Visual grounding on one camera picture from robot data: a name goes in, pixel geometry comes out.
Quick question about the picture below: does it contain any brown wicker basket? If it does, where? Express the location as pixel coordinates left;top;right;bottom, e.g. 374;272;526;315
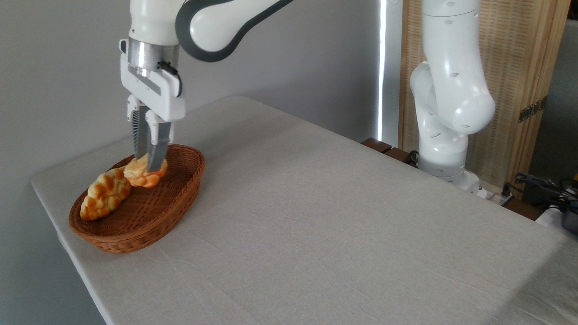
69;144;205;254

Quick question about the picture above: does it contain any round pale bread roll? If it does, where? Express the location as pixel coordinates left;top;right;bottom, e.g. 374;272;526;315
123;153;168;188

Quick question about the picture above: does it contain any metal screen hinge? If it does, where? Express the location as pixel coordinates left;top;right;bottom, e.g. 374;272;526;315
518;96;548;123

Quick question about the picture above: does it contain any braided golden bread loaf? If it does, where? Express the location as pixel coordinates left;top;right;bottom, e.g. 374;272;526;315
80;166;132;221

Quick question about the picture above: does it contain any dark wooden block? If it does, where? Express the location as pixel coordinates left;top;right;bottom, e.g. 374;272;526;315
361;138;392;154
384;147;418;167

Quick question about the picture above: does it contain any black cable bundle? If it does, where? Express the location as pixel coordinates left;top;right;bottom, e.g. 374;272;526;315
503;173;578;213

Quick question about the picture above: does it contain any grey tablecloth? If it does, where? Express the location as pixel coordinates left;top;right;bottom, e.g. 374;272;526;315
31;95;578;325

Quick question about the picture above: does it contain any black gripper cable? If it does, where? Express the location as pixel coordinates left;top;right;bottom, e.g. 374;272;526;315
158;61;183;98

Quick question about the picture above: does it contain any wooden bamboo folding screen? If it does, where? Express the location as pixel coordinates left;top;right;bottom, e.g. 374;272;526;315
398;0;572;199

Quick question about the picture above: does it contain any white power strip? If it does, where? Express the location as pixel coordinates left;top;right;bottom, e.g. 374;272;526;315
479;187;513;206

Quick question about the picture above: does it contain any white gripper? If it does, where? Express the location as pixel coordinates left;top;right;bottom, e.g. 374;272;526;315
120;40;186;172

